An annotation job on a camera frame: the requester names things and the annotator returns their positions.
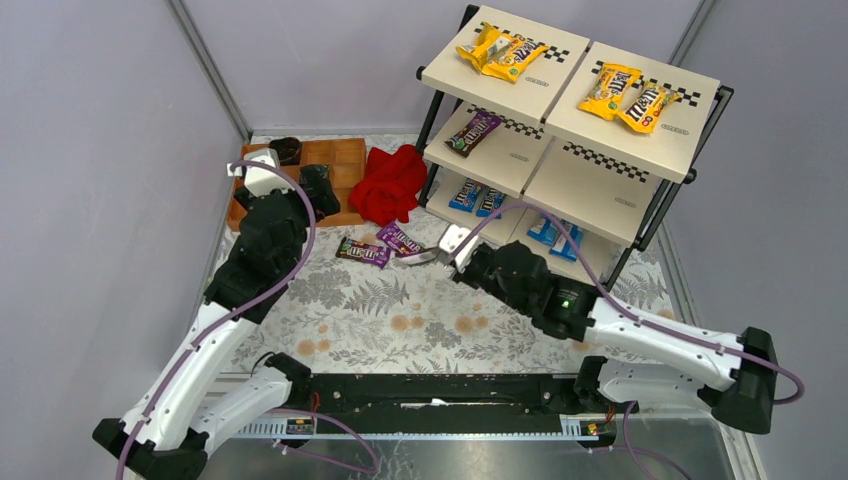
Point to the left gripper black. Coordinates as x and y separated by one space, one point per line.
291 175

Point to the light blue candy bag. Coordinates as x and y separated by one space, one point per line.
562 248

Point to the blue M&M bag moved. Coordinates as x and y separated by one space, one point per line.
492 200

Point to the purple candy bag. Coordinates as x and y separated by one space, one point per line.
361 252
398 241

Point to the yellow candy bag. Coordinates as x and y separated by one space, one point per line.
605 97
643 114
489 45

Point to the brown m&m bag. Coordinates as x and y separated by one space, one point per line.
473 133
423 257

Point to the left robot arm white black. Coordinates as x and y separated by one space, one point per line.
168 434

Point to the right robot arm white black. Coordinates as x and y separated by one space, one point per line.
729 376

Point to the blue M&M bag bottom shelf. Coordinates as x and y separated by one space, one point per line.
467 195

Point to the cream three-tier shelf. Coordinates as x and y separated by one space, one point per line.
614 183

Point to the brown M&M bag on shelf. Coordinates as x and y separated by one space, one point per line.
473 133

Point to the yellow M&M bag on shelf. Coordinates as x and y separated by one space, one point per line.
519 54

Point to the wooden compartment tray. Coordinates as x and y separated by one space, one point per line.
345 159

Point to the dark rolled tie top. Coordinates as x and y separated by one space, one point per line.
288 150

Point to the red cloth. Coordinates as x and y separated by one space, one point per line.
389 188

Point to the floral tablecloth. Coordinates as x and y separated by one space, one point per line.
342 316

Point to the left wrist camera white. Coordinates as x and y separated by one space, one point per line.
261 177

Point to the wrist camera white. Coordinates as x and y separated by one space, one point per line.
456 247
261 177

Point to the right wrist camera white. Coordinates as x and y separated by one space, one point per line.
456 247

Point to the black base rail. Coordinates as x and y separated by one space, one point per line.
448 404

